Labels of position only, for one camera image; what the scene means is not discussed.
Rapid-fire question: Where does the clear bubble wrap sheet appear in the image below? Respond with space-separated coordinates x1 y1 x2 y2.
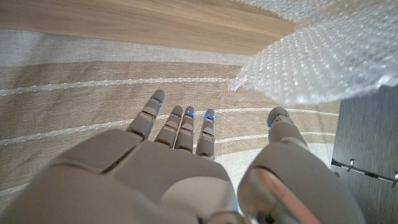
228 0 398 106

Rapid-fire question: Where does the black door rail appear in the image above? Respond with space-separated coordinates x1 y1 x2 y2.
331 158 398 189

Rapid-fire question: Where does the beige striped backdrop cloth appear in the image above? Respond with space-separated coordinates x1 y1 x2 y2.
0 27 341 215

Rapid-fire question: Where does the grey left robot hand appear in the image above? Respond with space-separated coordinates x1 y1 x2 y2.
0 89 368 224

